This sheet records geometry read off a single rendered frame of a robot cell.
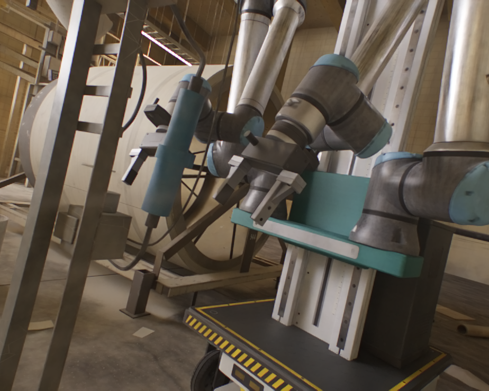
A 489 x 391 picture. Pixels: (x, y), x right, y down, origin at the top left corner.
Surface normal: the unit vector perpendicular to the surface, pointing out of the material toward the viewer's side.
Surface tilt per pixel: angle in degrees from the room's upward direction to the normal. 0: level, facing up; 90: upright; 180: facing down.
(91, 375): 0
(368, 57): 79
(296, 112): 75
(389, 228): 70
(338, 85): 92
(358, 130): 127
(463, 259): 90
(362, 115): 99
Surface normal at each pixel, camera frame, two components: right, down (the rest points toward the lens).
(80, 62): 0.82, 0.19
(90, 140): -0.54, -0.09
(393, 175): -0.80, -0.47
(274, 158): -0.59, -0.54
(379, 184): -0.90, -0.17
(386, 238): -0.25, -0.40
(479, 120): -0.04, 0.07
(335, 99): 0.54, 0.23
